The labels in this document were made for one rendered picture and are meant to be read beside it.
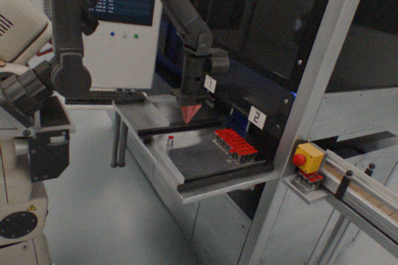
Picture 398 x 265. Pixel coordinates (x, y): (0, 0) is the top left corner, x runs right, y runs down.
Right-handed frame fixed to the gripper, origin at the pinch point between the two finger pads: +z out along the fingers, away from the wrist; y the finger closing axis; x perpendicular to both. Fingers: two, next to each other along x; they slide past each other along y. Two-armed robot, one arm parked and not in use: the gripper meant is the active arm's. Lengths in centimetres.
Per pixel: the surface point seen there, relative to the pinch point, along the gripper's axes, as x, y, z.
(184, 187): -7.5, -2.2, 18.9
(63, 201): 97, -24, 107
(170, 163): 4.5, -1.3, 18.6
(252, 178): -9.1, 24.2, 22.0
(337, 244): -32, 51, 42
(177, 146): 15.7, 7.3, 20.8
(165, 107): 48, 17, 21
